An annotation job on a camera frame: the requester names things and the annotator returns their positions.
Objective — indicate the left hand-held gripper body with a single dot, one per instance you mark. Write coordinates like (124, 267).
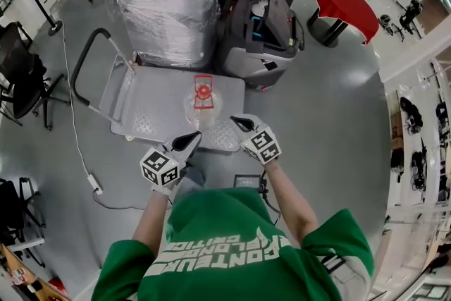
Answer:
(159, 167)

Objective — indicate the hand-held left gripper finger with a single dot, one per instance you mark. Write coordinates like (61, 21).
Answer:
(183, 137)
(193, 148)

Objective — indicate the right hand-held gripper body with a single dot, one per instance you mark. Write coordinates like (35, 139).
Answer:
(261, 144)

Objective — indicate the clear water jug red cap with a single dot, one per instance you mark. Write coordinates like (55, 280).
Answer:
(204, 105)

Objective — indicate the person's right forearm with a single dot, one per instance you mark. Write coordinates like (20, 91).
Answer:
(289, 201)

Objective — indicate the person's left forearm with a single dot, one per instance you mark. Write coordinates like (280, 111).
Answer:
(149, 218)

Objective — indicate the black power brick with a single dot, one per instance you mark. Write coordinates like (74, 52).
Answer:
(247, 181)

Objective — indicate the open grey equipment case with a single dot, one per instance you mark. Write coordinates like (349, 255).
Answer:
(260, 46)

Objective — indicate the green printed shirt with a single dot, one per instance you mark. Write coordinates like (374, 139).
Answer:
(225, 250)

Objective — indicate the plastic-wrapped grey machine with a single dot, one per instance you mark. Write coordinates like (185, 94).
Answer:
(165, 10)

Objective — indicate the black folding chair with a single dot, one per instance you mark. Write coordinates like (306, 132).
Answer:
(17, 218)

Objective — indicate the round table red cloth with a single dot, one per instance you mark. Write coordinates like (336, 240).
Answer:
(347, 7)

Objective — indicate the black office chair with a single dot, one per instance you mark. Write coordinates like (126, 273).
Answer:
(24, 81)

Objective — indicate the open cardboard box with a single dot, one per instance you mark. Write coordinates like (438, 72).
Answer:
(24, 278)

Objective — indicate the black tripod equipment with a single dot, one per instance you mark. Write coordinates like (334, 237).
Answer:
(408, 19)

